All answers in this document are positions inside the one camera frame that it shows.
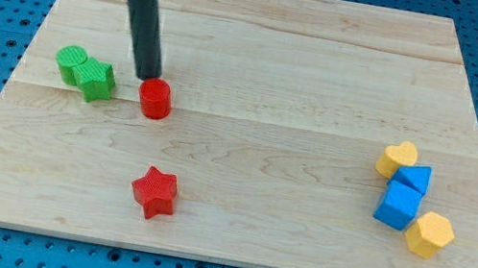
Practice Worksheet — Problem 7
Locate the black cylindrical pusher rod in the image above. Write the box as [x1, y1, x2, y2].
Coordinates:
[127, 0, 162, 81]

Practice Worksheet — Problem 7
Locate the red cylinder block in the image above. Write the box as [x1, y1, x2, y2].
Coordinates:
[138, 78, 172, 120]

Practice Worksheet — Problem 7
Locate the green star block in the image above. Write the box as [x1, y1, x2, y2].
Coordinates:
[73, 58, 115, 102]

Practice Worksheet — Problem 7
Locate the red star block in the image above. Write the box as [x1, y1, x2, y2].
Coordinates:
[131, 166, 178, 219]

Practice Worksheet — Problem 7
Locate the green cylinder block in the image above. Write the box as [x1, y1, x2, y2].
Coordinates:
[55, 45, 88, 85]

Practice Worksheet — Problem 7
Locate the wooden board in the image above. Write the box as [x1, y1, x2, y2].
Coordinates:
[0, 0, 478, 268]

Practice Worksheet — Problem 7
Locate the yellow heart block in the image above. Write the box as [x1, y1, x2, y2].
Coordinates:
[374, 141, 418, 179]

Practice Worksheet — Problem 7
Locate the blue triangle block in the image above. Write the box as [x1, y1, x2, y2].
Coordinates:
[389, 165, 433, 197]

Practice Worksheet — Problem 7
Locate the blue cube block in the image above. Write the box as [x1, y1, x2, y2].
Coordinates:
[372, 181, 423, 231]

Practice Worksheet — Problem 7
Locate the yellow hexagon block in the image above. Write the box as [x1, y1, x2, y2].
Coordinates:
[404, 211, 455, 259]

